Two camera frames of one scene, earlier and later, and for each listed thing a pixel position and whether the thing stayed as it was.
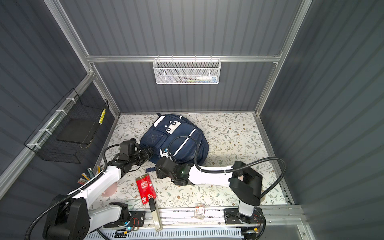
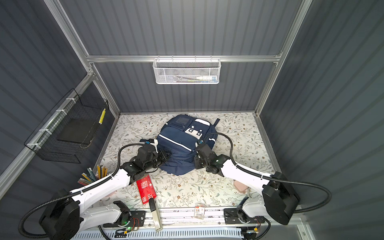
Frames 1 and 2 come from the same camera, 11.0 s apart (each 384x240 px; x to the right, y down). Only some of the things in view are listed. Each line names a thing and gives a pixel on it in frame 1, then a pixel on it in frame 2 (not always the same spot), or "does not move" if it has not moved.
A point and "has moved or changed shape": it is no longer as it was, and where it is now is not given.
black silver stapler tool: x=156 y=215 does not move
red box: x=146 y=188 does not move
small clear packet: x=199 y=211 does not move
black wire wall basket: x=66 y=135 does not move
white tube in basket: x=207 y=78 does not move
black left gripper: x=147 y=155 to x=163 y=157
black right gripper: x=160 y=173 to x=196 y=163
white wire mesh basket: x=186 y=71 does not move
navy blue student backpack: x=185 y=142 has moved or changed shape
